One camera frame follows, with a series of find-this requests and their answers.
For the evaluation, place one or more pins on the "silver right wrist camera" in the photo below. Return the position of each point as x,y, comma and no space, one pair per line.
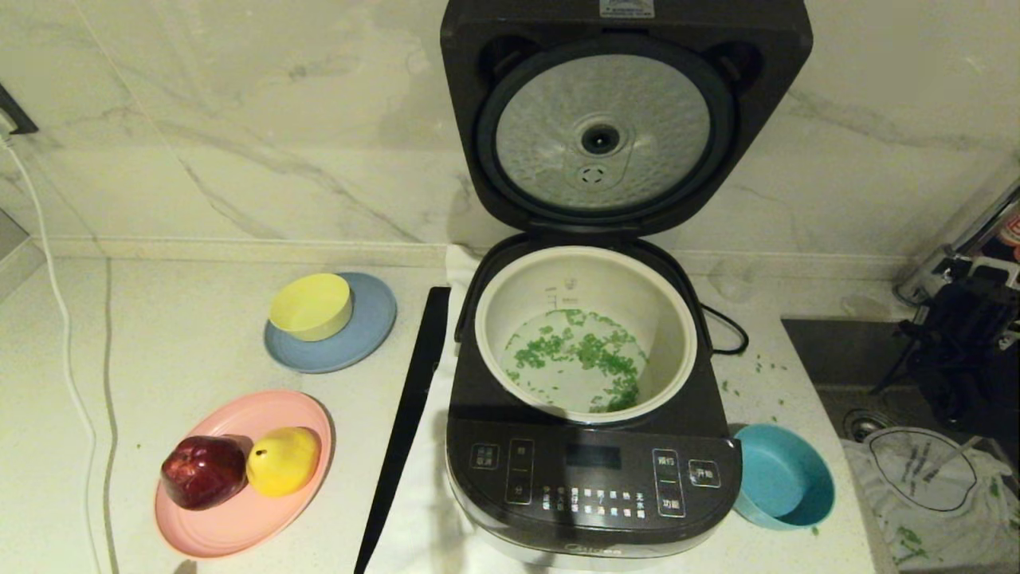
988,267

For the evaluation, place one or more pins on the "teal bowl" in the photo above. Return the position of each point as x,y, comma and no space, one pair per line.
773,474

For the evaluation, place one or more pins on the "pink plate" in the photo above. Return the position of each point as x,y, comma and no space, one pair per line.
239,526

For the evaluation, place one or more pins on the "chrome faucet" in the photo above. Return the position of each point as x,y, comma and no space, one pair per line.
932,275

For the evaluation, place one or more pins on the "yellow bowl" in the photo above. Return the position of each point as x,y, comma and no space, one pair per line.
311,307

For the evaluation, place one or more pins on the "black flat mat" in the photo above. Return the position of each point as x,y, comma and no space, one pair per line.
410,414

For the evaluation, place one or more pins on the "white plastic bag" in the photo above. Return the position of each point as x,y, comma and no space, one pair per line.
940,542

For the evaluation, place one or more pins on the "steel sink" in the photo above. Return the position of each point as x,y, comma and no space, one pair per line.
853,359

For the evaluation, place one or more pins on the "blue plate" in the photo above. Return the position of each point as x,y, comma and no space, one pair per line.
370,327

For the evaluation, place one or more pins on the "yellow pear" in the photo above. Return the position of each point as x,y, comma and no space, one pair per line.
283,462

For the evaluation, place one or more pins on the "black rice cooker lid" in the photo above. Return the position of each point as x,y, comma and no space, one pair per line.
602,135

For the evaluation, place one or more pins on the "chopped green bits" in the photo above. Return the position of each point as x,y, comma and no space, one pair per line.
578,359

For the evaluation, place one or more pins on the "red-label bottle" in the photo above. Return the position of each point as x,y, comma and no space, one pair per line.
1012,229

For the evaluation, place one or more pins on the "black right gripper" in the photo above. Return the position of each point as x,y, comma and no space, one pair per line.
960,327

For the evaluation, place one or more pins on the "dark red apple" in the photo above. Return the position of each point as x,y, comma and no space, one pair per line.
203,474

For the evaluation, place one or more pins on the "white inner pot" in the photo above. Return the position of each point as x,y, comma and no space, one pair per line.
582,279

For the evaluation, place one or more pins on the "black rice cooker body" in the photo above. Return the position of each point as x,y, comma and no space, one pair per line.
590,478

